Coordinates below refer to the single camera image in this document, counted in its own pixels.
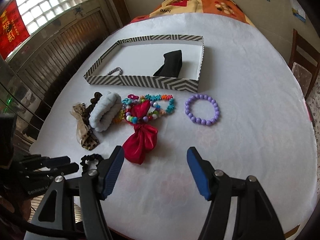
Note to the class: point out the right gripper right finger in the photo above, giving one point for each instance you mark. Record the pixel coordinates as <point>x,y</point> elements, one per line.
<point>200,172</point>

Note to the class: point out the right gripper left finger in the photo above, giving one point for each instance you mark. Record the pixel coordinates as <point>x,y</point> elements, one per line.
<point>111,170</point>

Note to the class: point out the red satin bow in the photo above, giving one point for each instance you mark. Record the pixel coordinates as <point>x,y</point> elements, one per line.
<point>144,138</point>

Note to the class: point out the white fluffy scrunchie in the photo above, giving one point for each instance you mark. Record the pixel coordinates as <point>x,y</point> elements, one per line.
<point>104,111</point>

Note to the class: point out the dark brown scrunchie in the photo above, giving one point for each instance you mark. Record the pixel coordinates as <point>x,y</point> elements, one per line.
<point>90,108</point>

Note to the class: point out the black fabric headband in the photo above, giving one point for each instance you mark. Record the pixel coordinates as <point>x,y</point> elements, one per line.
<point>172,65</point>

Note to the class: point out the white table cover cloth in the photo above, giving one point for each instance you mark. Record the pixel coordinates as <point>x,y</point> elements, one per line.
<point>264,130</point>

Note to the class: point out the striped black white box tray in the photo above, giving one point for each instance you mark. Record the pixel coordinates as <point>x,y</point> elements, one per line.
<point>133,61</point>

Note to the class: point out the wooden chair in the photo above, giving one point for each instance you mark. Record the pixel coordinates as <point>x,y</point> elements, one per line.
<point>303,69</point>

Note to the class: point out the red paper window decoration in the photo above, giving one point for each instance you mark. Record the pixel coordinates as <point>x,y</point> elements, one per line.
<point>13,29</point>

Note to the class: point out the orange patterned love blanket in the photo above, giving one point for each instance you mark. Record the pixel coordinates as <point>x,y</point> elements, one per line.
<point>226,8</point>

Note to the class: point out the wall calendar poster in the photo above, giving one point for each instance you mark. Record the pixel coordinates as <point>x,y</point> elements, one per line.
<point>297,10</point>

